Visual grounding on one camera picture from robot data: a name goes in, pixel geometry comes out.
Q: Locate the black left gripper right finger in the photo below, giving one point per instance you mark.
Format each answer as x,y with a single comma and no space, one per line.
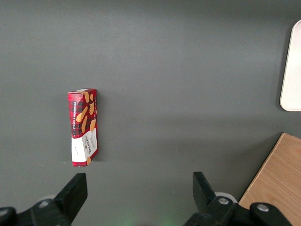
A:
204,200

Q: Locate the wooden drawer cabinet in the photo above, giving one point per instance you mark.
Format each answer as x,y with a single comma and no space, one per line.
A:
279,174

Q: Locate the red shortbread cookie box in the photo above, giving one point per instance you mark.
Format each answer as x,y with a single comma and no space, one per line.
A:
83,122

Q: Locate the white plastic tray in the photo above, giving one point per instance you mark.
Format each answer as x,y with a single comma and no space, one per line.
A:
292,70

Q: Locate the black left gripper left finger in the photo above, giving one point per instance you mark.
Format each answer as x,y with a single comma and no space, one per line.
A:
70,200

